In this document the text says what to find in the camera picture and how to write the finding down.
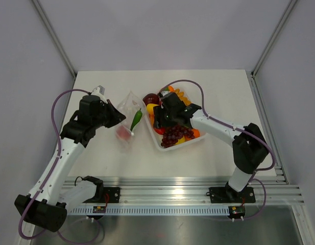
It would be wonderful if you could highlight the red orange bell pepper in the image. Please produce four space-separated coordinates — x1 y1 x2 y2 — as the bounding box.
153 127 165 135

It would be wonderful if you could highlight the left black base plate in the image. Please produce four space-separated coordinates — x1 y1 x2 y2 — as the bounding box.
83 187 121 204

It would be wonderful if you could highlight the white slotted cable duct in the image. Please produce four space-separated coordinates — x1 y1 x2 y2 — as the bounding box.
69 205 229 216

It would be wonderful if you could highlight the dark red apple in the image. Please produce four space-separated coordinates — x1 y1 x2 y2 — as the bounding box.
142 93 160 105

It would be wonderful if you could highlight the aluminium frame post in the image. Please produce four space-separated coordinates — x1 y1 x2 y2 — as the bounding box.
30 0 77 80
251 0 299 78

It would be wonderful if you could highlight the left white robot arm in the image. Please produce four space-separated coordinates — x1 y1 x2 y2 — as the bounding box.
14 94 126 232

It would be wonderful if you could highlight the small circuit board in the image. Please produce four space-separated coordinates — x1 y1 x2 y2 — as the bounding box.
229 206 246 217
93 206 106 213

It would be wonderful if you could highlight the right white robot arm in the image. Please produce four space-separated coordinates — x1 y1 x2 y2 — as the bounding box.
153 92 270 203

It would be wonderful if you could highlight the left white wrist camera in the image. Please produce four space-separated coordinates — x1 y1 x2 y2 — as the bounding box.
91 85 106 101

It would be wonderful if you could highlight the orange tangerine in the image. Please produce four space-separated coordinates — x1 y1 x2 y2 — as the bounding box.
191 129 200 139

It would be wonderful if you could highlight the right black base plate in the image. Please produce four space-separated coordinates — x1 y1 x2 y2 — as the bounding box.
206 187 256 204

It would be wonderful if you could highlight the clear zip top bag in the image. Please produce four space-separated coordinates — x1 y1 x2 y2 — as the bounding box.
115 91 147 151

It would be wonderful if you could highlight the left small circuit board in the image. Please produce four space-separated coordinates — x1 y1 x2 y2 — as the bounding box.
93 206 106 213

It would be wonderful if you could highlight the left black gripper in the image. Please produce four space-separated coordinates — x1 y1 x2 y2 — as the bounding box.
92 100 126 130

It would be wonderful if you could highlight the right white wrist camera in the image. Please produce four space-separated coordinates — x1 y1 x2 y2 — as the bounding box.
158 90 170 98

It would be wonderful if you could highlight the right small circuit board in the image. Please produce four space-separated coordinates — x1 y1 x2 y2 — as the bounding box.
229 206 246 217

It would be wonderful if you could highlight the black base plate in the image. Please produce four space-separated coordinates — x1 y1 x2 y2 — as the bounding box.
83 187 121 204
206 187 256 204

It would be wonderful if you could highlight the green chili pepper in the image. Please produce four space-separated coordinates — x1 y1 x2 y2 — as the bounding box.
130 108 142 132

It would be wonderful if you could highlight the left aluminium frame post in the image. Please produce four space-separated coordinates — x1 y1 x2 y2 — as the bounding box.
30 0 77 80

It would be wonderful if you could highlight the white plastic food tray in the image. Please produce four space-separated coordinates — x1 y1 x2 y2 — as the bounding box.
142 92 206 152

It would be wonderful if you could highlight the aluminium mounting rail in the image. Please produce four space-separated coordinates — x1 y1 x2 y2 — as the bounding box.
60 165 305 205

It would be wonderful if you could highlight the right aluminium frame post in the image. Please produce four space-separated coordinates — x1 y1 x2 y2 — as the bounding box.
251 0 299 78

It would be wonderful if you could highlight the purple grape bunch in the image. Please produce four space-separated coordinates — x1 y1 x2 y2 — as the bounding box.
160 125 193 148

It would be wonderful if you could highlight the orange persimmon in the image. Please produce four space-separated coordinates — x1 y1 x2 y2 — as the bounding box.
161 86 174 92

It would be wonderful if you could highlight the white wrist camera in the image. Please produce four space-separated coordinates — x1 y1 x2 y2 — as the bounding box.
91 85 106 101
158 90 170 98

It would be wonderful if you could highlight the yellow orange bell pepper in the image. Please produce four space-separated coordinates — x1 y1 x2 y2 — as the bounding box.
146 103 158 115

